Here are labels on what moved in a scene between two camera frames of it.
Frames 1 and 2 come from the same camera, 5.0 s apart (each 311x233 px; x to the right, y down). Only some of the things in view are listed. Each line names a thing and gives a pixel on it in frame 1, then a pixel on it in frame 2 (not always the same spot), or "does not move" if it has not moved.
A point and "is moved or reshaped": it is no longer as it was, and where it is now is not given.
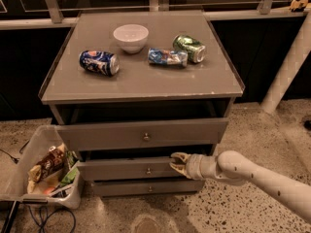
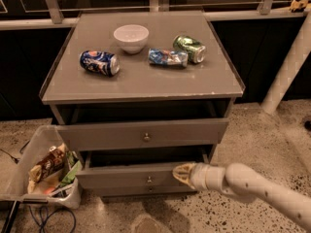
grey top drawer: (142, 134) does not move
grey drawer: (126, 169) is moved or reshaped
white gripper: (194, 166) -> (198, 176)
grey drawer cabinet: (128, 89) does not move
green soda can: (195, 50) does not move
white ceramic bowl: (130, 38) does not move
